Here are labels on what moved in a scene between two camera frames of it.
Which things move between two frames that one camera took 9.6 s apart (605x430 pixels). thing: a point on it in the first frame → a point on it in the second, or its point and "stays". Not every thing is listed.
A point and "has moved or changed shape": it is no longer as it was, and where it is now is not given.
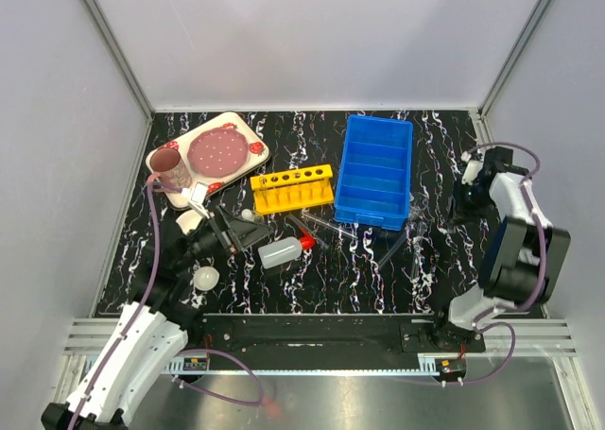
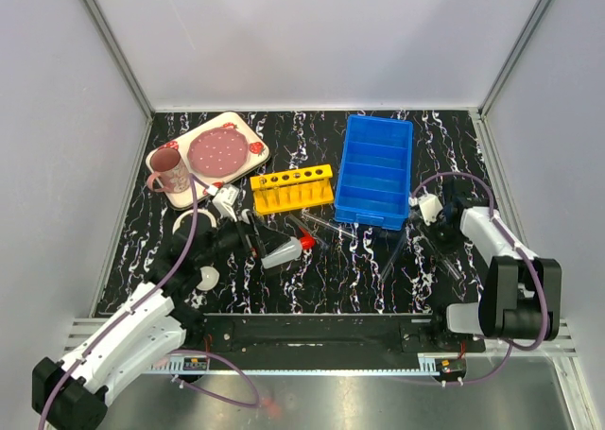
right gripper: x=459 y=214 → x=442 y=248
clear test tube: x=263 y=182 stays
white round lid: x=206 y=278 stays
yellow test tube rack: x=293 y=189 stays
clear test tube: x=318 y=236 stays
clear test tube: x=394 y=248 has moved or changed shape
